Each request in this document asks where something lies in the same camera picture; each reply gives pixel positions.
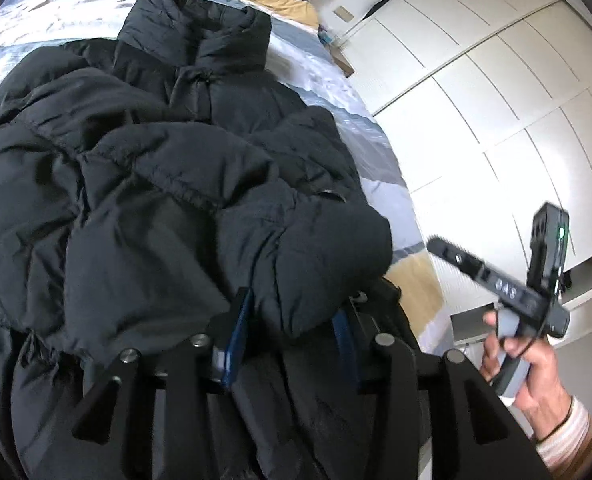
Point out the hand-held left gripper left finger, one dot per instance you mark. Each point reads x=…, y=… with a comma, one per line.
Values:
x=237, y=332

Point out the wooden nightstand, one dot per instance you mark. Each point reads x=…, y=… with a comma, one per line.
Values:
x=340, y=57

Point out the wall switch plate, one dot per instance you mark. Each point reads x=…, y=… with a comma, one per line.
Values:
x=343, y=13

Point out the person's right forearm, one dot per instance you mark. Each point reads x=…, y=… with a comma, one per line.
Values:
x=568, y=432

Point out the striped bed blanket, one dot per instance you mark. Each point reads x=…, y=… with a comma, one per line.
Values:
x=326, y=85

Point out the white wardrobe doors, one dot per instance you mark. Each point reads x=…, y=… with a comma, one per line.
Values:
x=501, y=85

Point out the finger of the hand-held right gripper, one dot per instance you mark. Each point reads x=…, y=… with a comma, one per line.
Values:
x=456, y=257

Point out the black puffer jacket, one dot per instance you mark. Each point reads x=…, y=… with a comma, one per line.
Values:
x=176, y=200

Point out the person's right hand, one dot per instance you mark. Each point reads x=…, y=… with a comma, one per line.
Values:
x=543, y=380

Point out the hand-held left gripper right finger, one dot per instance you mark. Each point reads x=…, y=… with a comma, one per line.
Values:
x=345, y=340

